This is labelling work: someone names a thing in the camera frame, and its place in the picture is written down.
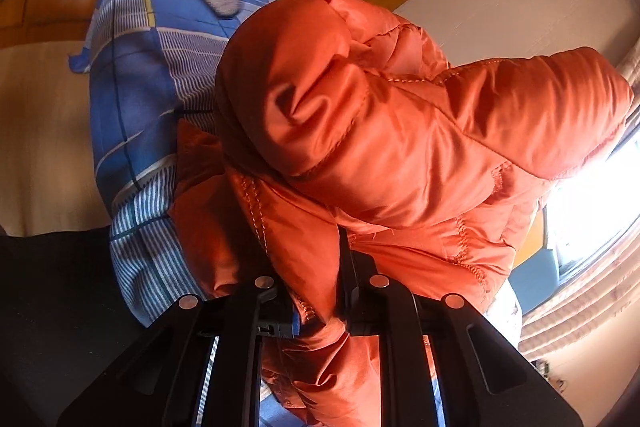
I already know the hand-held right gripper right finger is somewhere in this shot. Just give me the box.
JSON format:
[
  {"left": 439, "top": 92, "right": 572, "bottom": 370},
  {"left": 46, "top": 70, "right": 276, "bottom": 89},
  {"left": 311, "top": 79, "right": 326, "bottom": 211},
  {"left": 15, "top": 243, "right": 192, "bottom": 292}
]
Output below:
[{"left": 337, "top": 227, "right": 583, "bottom": 427}]

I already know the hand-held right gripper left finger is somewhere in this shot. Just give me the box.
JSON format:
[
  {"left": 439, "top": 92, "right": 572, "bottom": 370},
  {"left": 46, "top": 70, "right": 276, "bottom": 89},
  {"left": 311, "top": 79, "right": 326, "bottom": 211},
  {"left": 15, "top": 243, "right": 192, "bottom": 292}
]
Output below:
[{"left": 56, "top": 276, "right": 301, "bottom": 427}]

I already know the orange puffer jacket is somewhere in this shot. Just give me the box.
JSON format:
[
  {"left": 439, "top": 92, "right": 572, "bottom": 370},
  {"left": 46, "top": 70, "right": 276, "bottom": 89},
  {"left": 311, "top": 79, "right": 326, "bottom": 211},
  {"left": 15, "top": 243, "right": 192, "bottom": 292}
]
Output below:
[{"left": 167, "top": 0, "right": 636, "bottom": 427}]

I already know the blue plaid bedsheet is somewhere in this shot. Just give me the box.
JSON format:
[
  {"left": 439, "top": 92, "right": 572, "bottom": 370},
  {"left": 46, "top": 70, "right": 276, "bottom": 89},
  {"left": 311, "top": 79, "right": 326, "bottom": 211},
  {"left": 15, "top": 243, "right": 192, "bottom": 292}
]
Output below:
[{"left": 67, "top": 0, "right": 301, "bottom": 427}]

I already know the teal headboard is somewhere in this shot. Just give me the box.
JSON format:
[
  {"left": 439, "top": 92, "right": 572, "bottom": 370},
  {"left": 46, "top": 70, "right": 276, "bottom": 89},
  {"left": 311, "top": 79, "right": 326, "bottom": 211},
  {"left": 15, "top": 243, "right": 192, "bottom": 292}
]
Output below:
[{"left": 509, "top": 251, "right": 562, "bottom": 308}]

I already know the beige striped curtain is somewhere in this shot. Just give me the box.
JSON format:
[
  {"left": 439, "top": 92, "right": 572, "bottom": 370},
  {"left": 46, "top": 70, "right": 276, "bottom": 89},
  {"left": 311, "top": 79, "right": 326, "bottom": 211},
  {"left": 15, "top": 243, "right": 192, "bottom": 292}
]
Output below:
[{"left": 520, "top": 52, "right": 640, "bottom": 358}]

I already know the bright window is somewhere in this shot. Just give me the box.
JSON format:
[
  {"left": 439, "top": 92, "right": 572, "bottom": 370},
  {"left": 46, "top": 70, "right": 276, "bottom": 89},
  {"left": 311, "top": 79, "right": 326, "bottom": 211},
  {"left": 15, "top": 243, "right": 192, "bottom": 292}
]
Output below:
[{"left": 545, "top": 147, "right": 640, "bottom": 278}]

